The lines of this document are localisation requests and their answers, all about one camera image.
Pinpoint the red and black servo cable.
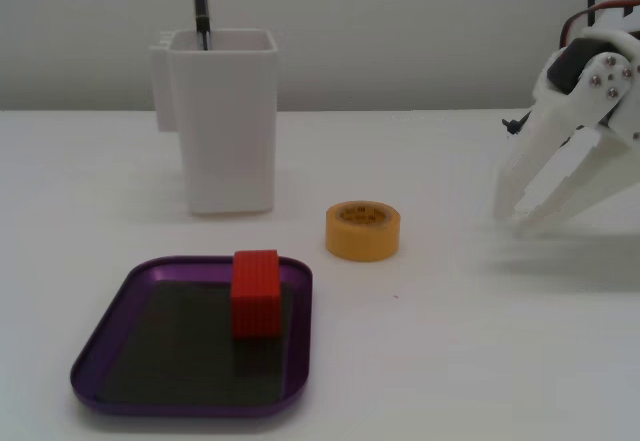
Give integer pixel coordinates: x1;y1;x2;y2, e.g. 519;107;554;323
558;0;636;55

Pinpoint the yellow tape roll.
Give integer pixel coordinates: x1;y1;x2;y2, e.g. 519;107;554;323
325;201;404;263

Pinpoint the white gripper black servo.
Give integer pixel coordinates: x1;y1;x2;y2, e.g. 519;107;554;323
492;24;640;237

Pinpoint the black pen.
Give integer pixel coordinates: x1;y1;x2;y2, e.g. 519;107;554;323
192;0;214;52

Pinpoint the red cube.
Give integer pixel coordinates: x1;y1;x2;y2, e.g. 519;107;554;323
230;249;280;338

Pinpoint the purple metal tray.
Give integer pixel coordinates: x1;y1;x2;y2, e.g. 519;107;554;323
69;255;314;418

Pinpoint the white plastic pen holder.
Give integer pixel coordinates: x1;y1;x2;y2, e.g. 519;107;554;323
148;29;279;216

